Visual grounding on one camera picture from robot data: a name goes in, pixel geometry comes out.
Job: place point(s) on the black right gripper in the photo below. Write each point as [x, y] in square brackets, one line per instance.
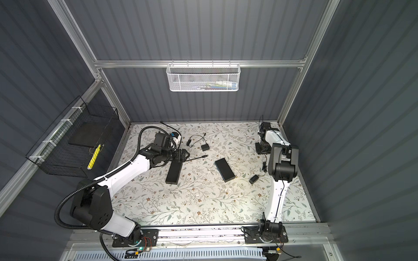
[259, 151]

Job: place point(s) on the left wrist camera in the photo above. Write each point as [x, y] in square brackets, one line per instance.
[176, 138]

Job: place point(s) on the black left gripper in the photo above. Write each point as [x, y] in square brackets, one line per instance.
[180, 156]

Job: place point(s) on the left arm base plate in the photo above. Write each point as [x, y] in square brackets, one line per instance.
[146, 238]

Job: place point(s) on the long black power brick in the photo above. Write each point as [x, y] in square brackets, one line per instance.
[173, 173]

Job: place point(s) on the black power adapter with cable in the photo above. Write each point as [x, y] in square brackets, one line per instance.
[257, 177]

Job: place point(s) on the items in white basket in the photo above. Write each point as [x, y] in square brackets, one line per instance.
[218, 85]

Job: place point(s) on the small black adapter with cable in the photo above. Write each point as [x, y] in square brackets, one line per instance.
[200, 140]

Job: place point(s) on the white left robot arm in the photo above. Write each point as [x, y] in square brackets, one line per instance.
[90, 205]

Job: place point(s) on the black network switch box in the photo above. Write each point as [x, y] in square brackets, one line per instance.
[225, 170]

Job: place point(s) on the white wire mesh basket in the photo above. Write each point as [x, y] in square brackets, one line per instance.
[182, 77]

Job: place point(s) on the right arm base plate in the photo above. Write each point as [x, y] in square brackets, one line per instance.
[252, 235]

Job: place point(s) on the yellow striped tool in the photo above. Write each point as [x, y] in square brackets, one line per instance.
[94, 157]

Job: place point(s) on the black wire wall basket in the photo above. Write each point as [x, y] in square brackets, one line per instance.
[68, 150]

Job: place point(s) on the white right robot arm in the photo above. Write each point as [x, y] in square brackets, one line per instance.
[282, 167]

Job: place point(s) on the white slotted cable duct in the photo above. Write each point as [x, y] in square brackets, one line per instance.
[196, 254]

